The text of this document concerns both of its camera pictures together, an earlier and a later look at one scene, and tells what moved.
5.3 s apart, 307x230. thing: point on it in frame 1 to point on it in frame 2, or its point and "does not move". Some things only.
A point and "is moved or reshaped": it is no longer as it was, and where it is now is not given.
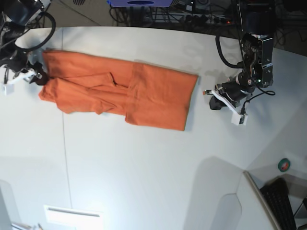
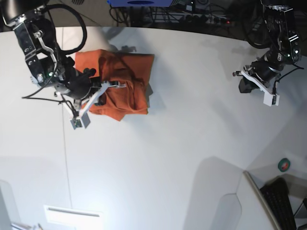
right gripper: (234, 91) to (258, 75)
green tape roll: (283, 165) does not move
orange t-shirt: (146, 95) is moved or reshaped
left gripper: (15, 68) to (84, 90)
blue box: (139, 3) does not move
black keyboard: (277, 190) does not move
